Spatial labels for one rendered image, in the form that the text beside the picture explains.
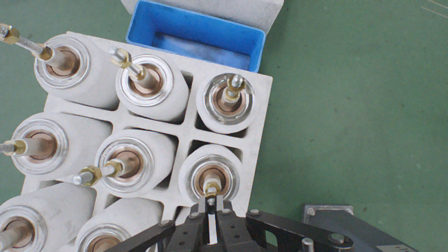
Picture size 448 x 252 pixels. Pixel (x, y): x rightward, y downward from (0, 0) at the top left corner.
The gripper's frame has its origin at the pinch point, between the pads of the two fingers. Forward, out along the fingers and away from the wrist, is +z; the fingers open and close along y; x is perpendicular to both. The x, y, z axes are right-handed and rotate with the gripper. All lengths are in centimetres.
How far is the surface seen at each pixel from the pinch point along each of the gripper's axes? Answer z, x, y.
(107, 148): 10.3, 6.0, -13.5
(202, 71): 17.5, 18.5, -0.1
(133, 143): 10.3, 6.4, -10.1
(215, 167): 10.3, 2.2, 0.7
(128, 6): 32, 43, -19
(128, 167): 8.8, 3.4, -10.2
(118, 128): 17.6, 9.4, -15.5
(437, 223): 36, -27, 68
